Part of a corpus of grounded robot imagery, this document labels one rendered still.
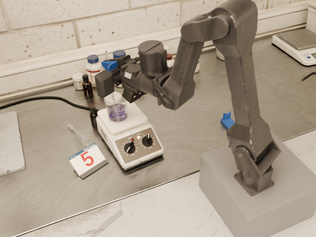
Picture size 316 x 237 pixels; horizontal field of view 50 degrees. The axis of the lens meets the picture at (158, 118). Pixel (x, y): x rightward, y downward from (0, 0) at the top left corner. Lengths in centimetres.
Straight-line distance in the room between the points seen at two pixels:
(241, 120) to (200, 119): 47
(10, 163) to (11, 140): 11
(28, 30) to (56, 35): 10
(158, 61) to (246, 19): 25
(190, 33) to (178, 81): 13
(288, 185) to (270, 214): 8
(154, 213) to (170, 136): 29
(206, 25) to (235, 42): 6
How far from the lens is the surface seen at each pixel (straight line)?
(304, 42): 160
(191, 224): 83
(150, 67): 75
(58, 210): 91
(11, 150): 110
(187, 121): 111
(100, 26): 136
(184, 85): 72
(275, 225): 82
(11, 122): 122
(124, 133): 96
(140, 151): 95
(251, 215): 73
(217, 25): 56
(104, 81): 80
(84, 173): 96
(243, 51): 59
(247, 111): 64
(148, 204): 87
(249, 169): 70
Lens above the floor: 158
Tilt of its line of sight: 38 degrees down
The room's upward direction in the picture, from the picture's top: 3 degrees counter-clockwise
